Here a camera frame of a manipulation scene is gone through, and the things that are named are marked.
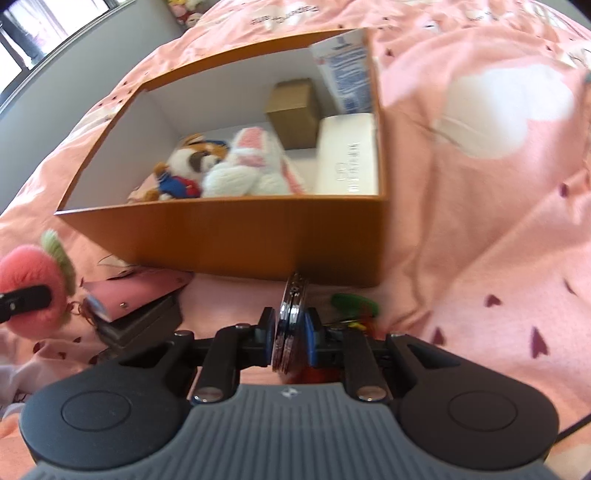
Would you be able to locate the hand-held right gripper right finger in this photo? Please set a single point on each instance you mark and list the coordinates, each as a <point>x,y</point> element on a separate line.
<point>311,337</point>

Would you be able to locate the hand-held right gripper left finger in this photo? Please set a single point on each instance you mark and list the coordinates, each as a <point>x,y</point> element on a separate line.
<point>265,337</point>

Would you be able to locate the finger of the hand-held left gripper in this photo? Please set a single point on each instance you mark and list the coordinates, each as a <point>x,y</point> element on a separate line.
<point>27,299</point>

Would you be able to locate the round metal tin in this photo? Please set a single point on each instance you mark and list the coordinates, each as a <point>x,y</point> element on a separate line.
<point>291,314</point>

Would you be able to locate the pink plush ball toy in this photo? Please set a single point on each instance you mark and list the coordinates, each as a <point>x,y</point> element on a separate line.
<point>27,267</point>

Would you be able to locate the red feather shuttlecock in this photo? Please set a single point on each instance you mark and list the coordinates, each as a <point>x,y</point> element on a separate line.
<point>353,302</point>

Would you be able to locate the orange cardboard box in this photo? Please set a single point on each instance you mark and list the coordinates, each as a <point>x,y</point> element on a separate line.
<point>231,235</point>

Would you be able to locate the pink wallet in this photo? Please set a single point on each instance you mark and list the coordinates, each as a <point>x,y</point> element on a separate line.
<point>138,288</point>

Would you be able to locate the dark grey box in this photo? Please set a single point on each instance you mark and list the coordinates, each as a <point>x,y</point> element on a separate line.
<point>143,323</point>

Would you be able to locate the crochet rabbit with pink ears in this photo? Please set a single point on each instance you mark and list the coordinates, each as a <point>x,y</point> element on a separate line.
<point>240,175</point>

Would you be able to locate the plush dog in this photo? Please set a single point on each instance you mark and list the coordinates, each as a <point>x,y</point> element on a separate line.
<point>184,161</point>

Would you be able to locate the small brown cardboard box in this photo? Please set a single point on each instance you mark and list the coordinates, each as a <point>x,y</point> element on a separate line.
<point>293,115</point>

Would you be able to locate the white hand cream tube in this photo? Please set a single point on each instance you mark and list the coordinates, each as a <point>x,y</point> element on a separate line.
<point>346,69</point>

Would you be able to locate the white rectangular case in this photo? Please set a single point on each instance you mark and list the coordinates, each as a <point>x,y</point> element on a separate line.
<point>346,157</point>

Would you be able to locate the window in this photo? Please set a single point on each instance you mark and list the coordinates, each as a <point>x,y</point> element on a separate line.
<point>27,41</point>

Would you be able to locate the hanging plush toy column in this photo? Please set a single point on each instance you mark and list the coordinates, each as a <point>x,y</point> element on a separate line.
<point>184,9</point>

